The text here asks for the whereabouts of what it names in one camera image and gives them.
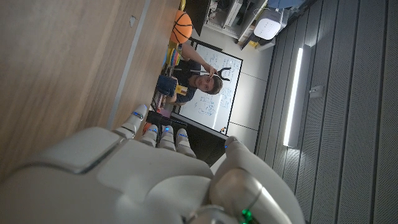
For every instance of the small grey ceiling sensor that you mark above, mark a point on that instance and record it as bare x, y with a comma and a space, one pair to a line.
316, 92

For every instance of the rainbow stacking toy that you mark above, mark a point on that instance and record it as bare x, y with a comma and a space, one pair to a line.
174, 58

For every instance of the orange basketball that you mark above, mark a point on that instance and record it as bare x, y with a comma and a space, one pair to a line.
182, 28

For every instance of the white shelf cabinet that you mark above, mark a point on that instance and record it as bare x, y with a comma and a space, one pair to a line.
230, 15

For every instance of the yellow carton box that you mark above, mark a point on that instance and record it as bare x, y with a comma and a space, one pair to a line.
181, 90

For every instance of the black computer monitor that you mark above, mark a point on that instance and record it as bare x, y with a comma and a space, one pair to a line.
202, 143

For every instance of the person in dark shirt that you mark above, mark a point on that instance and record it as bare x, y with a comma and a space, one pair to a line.
205, 84

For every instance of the dark blue mug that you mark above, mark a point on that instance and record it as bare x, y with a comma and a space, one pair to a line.
166, 85

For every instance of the black forked tool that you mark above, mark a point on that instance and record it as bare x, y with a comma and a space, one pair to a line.
224, 74

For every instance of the white rounded device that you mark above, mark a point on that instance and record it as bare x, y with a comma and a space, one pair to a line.
267, 26

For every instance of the long ceiling light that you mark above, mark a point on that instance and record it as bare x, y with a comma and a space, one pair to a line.
293, 93

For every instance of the yellow black round disc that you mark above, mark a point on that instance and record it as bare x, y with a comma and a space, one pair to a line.
183, 4

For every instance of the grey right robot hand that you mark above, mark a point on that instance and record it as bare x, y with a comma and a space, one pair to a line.
130, 180

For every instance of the whiteboard with black frame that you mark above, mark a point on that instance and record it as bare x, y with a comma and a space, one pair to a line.
217, 112

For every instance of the black laptop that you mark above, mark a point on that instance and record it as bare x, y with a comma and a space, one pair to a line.
197, 12

